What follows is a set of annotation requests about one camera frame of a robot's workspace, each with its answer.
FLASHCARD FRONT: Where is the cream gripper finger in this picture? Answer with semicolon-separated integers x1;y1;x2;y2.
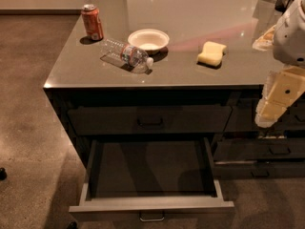
254;99;288;128

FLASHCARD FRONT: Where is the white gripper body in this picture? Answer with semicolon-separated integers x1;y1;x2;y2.
262;66;305;107

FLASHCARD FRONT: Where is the grey drawer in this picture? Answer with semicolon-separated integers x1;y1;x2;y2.
68;105;232;135
213;162;305;179
213;138;305;161
225;98;305;132
69;138;234;222

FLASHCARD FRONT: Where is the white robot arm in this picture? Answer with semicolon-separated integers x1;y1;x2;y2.
253;0;305;128

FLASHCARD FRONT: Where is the yellow sponge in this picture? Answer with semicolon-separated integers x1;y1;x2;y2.
197;41;227;67

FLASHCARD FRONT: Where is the dark grey counter cabinet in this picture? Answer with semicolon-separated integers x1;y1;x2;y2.
44;0;304;166

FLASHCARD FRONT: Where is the white paper bowl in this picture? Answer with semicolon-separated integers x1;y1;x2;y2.
128;29;170;54

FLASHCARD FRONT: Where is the clear plastic water bottle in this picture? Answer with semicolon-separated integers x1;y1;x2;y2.
100;39;153;73

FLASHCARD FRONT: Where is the orange soda can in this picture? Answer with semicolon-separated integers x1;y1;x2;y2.
81;4;104;41

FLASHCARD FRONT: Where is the black object at floor bottom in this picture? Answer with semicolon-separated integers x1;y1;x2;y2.
66;221;78;229

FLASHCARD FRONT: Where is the small black floor object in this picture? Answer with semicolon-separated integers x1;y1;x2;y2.
0;167;7;180

